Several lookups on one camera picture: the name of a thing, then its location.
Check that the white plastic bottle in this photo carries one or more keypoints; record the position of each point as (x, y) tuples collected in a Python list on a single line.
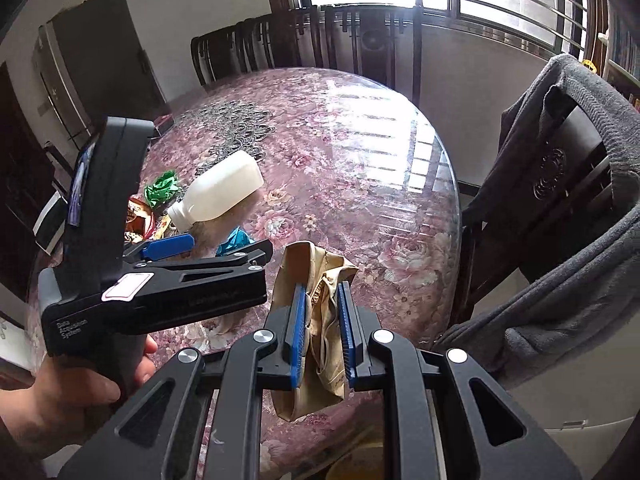
[(220, 185)]

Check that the dark wooden door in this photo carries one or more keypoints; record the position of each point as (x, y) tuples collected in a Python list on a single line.
[(105, 50)]

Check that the dark wooden chair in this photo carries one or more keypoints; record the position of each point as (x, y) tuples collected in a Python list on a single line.
[(280, 40), (550, 170), (372, 45), (220, 55)]

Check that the green paper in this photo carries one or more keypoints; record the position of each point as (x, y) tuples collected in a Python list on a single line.
[(162, 189)]

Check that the grey lace doily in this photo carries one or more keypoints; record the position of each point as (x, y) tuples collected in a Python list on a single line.
[(225, 130)]

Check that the silver refrigerator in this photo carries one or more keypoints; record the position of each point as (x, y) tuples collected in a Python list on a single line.
[(60, 85)]

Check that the beige paper bag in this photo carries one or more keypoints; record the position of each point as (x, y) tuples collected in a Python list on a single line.
[(322, 280)]

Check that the grey garment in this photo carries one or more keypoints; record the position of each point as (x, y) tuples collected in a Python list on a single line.
[(575, 320)]

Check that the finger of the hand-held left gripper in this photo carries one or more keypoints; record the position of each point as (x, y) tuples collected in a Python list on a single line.
[(210, 292), (167, 247)]

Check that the red and yellow snack packet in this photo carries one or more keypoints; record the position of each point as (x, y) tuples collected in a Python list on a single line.
[(140, 217)]

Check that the clear box with red insert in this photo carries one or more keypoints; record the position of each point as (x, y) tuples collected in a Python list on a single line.
[(162, 123)]

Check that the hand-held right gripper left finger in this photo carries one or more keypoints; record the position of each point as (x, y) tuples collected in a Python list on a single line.
[(298, 340)]

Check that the bookshelf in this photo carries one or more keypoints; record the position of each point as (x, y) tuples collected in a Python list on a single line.
[(622, 60)]

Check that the teal wrapper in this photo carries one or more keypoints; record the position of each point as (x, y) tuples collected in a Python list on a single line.
[(235, 241)]

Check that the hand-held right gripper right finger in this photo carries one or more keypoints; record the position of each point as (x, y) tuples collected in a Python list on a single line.
[(346, 340)]

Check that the floral tablecloth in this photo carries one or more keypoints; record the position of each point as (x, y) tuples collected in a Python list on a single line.
[(350, 185)]

